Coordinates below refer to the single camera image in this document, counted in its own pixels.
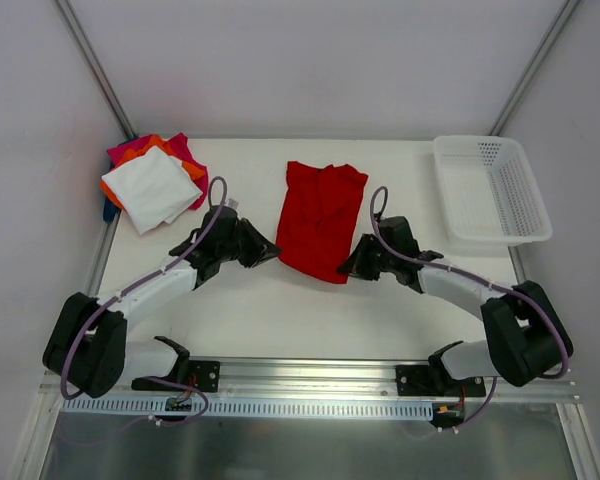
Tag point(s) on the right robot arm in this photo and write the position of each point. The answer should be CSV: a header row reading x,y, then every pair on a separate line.
x,y
524,336

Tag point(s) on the red t shirt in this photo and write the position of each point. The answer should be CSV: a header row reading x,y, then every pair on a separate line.
x,y
318,219

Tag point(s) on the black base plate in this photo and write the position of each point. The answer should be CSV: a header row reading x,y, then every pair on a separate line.
x,y
203,375
432,381

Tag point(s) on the metal frame post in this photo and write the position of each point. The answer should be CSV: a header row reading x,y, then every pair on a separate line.
x,y
563,18
88,54

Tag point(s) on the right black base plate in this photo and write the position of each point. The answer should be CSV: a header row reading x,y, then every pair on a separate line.
x,y
432,381

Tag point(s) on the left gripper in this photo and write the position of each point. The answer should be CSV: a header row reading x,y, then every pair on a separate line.
x,y
245,242

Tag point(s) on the right metal frame post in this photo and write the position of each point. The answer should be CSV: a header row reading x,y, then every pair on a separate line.
x,y
563,18

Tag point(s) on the white folded t shirt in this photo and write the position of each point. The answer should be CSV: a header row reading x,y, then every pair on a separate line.
x,y
153,189

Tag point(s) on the blue folded t shirt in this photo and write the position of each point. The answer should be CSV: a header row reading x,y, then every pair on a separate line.
x,y
110,210

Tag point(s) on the white slotted cable duct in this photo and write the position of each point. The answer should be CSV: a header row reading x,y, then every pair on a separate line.
x,y
253,408

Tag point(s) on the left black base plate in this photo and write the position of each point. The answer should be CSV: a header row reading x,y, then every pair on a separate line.
x,y
203,375

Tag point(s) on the white plastic basket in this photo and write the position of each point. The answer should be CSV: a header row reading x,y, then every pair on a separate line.
x,y
488,192

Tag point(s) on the pink folded t shirt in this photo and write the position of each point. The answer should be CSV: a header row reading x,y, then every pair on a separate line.
x,y
177,146

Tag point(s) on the left metal frame post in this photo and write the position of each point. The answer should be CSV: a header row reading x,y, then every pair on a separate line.
x,y
88,54

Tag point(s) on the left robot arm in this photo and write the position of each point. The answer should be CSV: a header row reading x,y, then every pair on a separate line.
x,y
89,347

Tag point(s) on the aluminium mounting rail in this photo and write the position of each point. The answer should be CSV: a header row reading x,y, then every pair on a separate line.
x,y
363,380

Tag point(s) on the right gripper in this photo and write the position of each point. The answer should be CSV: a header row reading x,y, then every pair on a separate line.
x,y
370,256

